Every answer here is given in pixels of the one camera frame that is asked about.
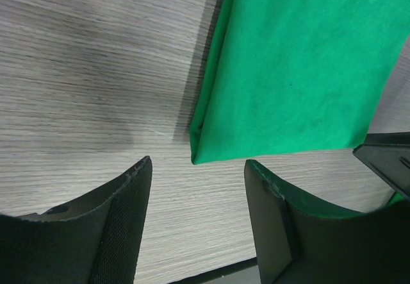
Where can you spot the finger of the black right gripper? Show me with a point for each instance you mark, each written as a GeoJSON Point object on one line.
{"type": "Point", "coordinates": [387, 155]}

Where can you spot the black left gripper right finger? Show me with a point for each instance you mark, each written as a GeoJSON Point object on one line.
{"type": "Point", "coordinates": [300, 238]}

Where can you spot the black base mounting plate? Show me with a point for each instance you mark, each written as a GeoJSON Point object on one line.
{"type": "Point", "coordinates": [241, 272]}

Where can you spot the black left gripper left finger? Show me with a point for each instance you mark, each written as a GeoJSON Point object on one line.
{"type": "Point", "coordinates": [94, 238]}

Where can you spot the green t shirt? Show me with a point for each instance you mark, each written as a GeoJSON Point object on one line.
{"type": "Point", "coordinates": [288, 76]}

